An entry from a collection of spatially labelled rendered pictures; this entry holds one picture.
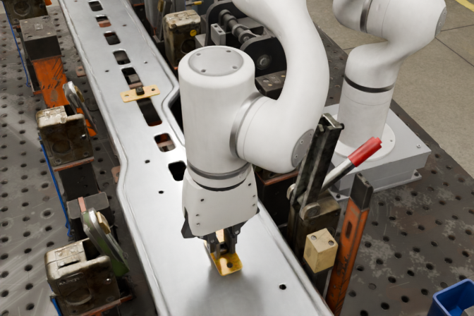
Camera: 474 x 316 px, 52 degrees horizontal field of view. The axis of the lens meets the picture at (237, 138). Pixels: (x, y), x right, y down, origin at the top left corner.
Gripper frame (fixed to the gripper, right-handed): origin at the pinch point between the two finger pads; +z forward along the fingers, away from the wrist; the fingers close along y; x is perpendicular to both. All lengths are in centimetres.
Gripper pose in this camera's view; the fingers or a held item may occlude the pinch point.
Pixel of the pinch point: (221, 240)
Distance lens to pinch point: 74.9
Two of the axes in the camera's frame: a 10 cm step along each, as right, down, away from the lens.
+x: 4.1, 6.0, -6.9
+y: -9.1, 2.7, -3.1
